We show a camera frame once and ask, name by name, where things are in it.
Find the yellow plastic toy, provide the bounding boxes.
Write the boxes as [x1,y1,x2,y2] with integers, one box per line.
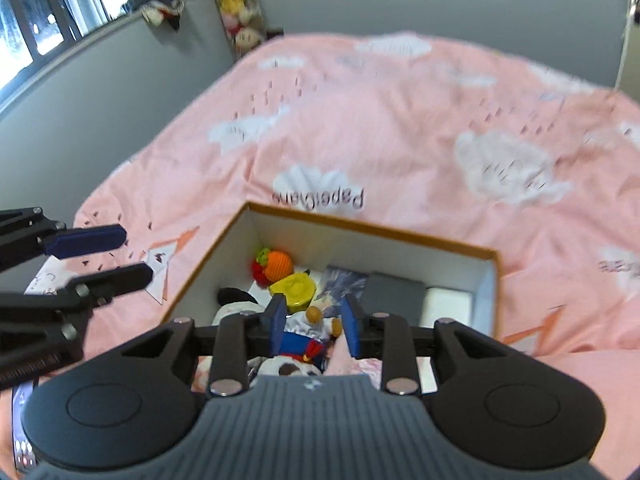
[268,270,317,311]

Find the dark grey box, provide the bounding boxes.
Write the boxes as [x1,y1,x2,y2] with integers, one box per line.
[360,272,428,328]

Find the white rectangular box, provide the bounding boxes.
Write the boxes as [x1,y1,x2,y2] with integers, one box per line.
[422,286,473,333]

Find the pink printed blanket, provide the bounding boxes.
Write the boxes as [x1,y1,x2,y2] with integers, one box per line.
[25,32,640,461]

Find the orange crochet toy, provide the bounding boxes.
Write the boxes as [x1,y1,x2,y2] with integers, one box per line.
[250,246,296,288]

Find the window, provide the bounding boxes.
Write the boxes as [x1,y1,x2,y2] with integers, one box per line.
[0,0,161,106]

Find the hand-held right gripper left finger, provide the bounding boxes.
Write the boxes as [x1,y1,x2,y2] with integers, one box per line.
[120,294,289,397]

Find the orange cardboard box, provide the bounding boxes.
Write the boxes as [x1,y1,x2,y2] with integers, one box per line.
[162,201,501,396]

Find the brown sailor bear plush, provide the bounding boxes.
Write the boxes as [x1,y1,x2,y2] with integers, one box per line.
[257,305,346,386]

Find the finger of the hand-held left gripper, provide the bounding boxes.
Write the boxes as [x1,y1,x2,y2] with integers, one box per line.
[0,206,128,273]
[0,262,154,347]

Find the panda plush toy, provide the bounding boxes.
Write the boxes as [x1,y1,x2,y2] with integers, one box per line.
[212,287,271,331]

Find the grey printed booklet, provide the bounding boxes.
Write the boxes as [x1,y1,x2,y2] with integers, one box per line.
[317,265,373,313]

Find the smartphone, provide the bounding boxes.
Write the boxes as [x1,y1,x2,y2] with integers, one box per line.
[11,379,40,473]

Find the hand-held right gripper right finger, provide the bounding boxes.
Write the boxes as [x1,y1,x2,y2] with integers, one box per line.
[341,292,508,396]

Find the hanging column of plush toys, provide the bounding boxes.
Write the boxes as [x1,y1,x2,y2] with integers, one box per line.
[202,0,271,58]

